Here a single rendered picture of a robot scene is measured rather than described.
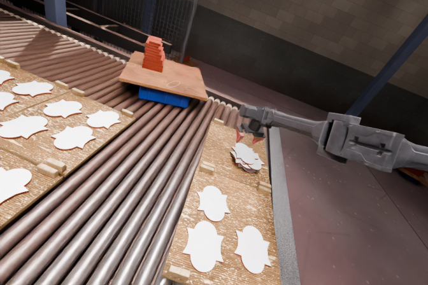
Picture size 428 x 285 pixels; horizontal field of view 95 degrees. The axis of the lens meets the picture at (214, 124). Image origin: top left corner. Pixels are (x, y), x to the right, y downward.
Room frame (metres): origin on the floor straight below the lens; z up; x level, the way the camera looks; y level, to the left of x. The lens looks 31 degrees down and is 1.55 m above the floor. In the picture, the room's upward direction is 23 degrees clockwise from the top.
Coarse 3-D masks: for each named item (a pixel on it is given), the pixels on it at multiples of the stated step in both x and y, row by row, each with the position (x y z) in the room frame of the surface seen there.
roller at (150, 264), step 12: (192, 168) 0.62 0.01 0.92; (180, 192) 0.49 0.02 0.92; (180, 204) 0.44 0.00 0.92; (168, 216) 0.38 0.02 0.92; (168, 228) 0.34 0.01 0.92; (156, 240) 0.30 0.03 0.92; (168, 240) 0.32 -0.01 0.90; (156, 252) 0.27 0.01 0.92; (144, 264) 0.23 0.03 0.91; (156, 264) 0.24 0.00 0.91; (144, 276) 0.21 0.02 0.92
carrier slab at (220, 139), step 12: (216, 132) 0.94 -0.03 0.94; (228, 132) 0.99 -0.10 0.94; (204, 144) 0.79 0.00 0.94; (216, 144) 0.83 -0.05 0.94; (228, 144) 0.87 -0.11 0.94; (252, 144) 0.96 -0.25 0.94; (204, 156) 0.71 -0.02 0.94; (216, 156) 0.74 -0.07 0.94; (228, 156) 0.77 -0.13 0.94; (264, 156) 0.90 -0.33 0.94; (216, 168) 0.66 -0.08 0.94; (228, 168) 0.70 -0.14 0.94; (240, 168) 0.73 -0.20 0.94; (264, 168) 0.80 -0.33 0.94; (240, 180) 0.65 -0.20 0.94; (252, 180) 0.68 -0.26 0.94; (264, 180) 0.71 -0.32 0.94
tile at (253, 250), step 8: (240, 232) 0.41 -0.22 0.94; (248, 232) 0.42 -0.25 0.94; (256, 232) 0.43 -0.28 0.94; (240, 240) 0.38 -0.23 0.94; (248, 240) 0.39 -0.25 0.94; (256, 240) 0.40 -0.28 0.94; (264, 240) 0.42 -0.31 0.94; (240, 248) 0.36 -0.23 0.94; (248, 248) 0.37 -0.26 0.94; (256, 248) 0.38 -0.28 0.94; (264, 248) 0.39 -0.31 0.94; (248, 256) 0.34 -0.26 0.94; (256, 256) 0.35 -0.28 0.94; (264, 256) 0.36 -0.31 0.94; (248, 264) 0.32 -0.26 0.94; (256, 264) 0.33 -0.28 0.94; (264, 264) 0.34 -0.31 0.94; (256, 272) 0.31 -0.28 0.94
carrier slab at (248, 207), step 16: (208, 176) 0.60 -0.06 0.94; (192, 192) 0.49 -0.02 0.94; (224, 192) 0.55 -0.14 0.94; (240, 192) 0.59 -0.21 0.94; (256, 192) 0.62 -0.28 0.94; (192, 208) 0.43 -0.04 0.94; (240, 208) 0.51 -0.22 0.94; (256, 208) 0.54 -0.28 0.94; (272, 208) 0.57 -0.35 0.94; (192, 224) 0.38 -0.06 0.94; (224, 224) 0.42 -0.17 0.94; (240, 224) 0.45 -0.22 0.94; (256, 224) 0.47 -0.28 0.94; (272, 224) 0.50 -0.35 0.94; (176, 240) 0.31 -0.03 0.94; (224, 240) 0.37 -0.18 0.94; (272, 240) 0.43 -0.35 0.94; (176, 256) 0.27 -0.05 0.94; (224, 256) 0.32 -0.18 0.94; (240, 256) 0.34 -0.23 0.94; (272, 256) 0.38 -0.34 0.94; (192, 272) 0.25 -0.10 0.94; (208, 272) 0.26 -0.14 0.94; (224, 272) 0.28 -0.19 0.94; (240, 272) 0.30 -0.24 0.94; (272, 272) 0.33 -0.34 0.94
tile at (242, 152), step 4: (236, 144) 0.83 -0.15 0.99; (240, 144) 0.84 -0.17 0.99; (244, 144) 0.85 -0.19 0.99; (232, 148) 0.79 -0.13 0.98; (236, 148) 0.80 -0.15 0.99; (240, 148) 0.81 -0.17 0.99; (244, 148) 0.82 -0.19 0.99; (248, 148) 0.84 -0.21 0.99; (236, 152) 0.77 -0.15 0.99; (240, 152) 0.78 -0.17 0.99; (244, 152) 0.79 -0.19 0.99; (248, 152) 0.81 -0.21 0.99; (252, 152) 0.82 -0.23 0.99; (236, 156) 0.74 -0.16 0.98; (240, 156) 0.75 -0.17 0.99; (244, 156) 0.76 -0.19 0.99; (248, 156) 0.77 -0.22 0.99; (252, 156) 0.78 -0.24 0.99; (256, 156) 0.80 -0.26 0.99; (244, 160) 0.73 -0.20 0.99; (248, 160) 0.74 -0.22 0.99; (252, 160) 0.75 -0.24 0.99; (248, 164) 0.72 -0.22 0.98; (252, 164) 0.74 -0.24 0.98
